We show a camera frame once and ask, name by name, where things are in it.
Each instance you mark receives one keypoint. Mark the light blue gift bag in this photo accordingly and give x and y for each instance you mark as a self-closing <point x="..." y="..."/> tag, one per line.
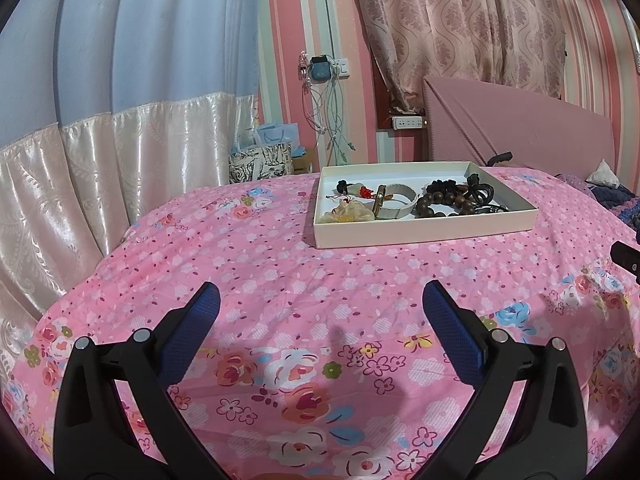
<point x="277" y="134"/>

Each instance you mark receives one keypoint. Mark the pink patterned curtain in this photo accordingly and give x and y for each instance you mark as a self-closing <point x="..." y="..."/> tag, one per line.
<point x="450" y="20"/>

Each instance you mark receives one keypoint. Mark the blue and cream curtain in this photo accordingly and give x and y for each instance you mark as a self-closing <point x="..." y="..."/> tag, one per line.
<point x="125" y="60"/>

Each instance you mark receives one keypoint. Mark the pink headboard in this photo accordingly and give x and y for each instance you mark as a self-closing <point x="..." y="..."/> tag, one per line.
<point x="525" y="120"/>

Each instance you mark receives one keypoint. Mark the pink floral bedsheet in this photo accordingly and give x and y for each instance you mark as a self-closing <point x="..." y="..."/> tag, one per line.
<point x="250" y="270"/>

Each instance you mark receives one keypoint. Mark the white shallow box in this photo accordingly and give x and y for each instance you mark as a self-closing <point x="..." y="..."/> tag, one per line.
<point x="425" y="232"/>

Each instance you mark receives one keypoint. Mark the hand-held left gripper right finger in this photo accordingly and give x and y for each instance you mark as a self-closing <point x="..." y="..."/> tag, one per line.
<point x="452" y="325"/>

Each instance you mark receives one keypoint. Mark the white pillow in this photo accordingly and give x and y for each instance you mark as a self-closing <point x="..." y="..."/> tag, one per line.
<point x="602" y="175"/>

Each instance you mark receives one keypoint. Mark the blue charger device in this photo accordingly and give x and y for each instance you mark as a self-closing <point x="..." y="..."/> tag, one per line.
<point x="320" y="69"/>

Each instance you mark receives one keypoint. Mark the white bangle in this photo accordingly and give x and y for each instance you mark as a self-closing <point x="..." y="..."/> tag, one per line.
<point x="407" y="200"/>

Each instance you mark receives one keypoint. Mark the white power strip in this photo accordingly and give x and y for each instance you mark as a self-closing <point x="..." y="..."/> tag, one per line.
<point x="408" y="123"/>

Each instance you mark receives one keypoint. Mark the black and white floral bag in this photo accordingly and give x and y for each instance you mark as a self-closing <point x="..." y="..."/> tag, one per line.
<point x="260" y="162"/>

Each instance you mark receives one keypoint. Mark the brown wooden oval pendant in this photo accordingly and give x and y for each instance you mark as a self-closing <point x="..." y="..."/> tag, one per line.
<point x="381" y="201"/>

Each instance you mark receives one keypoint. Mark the black scrunchie with beads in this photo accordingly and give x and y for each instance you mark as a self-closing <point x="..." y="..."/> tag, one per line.
<point x="481" y="192"/>

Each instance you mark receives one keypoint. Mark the black fuzzy hair clip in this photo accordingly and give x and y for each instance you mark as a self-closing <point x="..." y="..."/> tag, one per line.
<point x="442" y="185"/>

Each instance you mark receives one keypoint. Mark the jade pendant with red knots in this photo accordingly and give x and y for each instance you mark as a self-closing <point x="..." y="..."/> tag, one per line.
<point x="352" y="190"/>

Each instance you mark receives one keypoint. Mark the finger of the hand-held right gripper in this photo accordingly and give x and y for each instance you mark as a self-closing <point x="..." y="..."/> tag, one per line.
<point x="627" y="257"/>

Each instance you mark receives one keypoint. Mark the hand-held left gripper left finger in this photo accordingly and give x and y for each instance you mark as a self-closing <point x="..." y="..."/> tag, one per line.
<point x="192" y="320"/>

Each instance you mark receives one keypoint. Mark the white wall socket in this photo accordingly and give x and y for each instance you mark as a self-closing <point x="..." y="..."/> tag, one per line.
<point x="342" y="67"/>

